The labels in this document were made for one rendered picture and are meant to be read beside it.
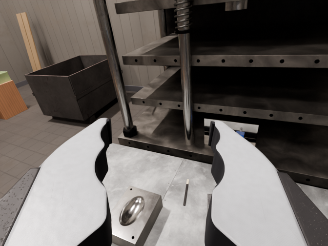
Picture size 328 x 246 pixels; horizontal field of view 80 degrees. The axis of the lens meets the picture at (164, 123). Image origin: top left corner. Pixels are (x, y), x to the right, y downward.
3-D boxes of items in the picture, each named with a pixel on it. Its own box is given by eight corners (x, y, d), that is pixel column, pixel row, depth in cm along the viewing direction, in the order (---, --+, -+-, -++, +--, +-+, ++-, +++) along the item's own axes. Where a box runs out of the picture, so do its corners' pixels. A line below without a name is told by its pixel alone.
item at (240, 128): (254, 152, 105) (258, 125, 96) (204, 143, 116) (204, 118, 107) (258, 109, 143) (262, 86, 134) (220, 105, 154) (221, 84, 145)
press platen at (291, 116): (358, 129, 81) (363, 119, 78) (132, 104, 125) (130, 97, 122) (322, 71, 136) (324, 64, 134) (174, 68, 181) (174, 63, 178)
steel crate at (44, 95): (130, 96, 392) (121, 54, 349) (85, 130, 299) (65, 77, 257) (93, 92, 432) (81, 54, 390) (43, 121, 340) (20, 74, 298)
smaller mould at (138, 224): (138, 255, 67) (134, 244, 63) (104, 238, 73) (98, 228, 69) (163, 206, 82) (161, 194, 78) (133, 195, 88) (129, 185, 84)
